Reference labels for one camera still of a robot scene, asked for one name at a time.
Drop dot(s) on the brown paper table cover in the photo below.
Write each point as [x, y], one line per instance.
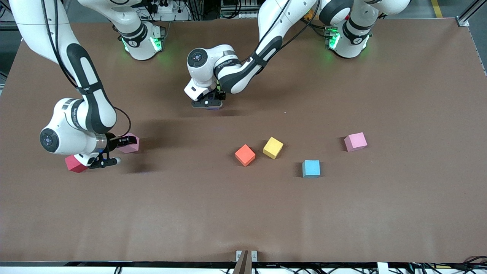
[152, 213]

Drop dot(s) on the orange bags pile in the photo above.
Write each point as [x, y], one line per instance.
[309, 15]

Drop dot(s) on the grey equipment rack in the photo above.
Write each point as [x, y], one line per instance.
[243, 7]

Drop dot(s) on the small metal bracket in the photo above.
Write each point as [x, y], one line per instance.
[238, 255]

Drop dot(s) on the light blue foam cube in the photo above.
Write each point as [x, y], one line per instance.
[311, 168]

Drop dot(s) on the red foam cube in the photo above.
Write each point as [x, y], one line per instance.
[74, 164]

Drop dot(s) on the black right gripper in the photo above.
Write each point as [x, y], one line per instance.
[111, 140]

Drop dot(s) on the brown pointed strip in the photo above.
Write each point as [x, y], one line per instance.
[243, 265]

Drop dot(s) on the yellow foam cube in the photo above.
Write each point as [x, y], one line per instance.
[272, 147]

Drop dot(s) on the white power strip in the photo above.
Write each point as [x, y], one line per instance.
[165, 7]

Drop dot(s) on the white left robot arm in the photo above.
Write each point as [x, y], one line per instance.
[236, 72]

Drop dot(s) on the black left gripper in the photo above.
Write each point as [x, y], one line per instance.
[219, 93]

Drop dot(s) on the orange foam cube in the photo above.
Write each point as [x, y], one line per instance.
[245, 155]

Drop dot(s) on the pink foam cube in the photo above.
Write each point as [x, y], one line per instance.
[355, 141]
[131, 149]

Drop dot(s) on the purple foam cube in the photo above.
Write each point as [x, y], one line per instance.
[216, 109]

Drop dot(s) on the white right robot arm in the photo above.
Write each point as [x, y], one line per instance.
[87, 76]

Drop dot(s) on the aluminium frame profile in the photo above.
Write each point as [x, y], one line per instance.
[466, 17]

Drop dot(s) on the white label tag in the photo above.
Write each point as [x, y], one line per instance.
[382, 268]

